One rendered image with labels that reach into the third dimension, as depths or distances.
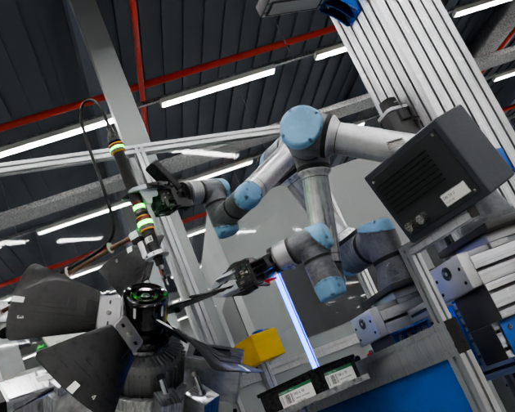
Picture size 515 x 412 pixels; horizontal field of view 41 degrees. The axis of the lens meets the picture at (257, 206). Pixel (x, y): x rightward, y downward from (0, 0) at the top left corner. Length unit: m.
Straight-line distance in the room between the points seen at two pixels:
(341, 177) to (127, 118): 2.66
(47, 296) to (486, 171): 1.15
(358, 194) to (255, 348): 2.73
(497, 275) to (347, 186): 3.11
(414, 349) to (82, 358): 0.78
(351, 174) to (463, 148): 3.41
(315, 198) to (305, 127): 0.22
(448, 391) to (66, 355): 0.89
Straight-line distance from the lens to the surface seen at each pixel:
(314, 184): 1.91
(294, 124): 1.80
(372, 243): 2.28
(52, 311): 1.91
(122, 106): 6.86
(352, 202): 4.79
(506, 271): 1.81
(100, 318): 1.89
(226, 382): 1.91
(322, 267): 1.74
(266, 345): 2.25
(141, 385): 1.89
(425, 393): 1.77
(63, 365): 1.66
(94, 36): 7.28
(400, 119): 2.21
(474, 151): 1.49
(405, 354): 1.75
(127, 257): 2.13
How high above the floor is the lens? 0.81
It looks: 16 degrees up
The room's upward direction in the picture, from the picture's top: 23 degrees counter-clockwise
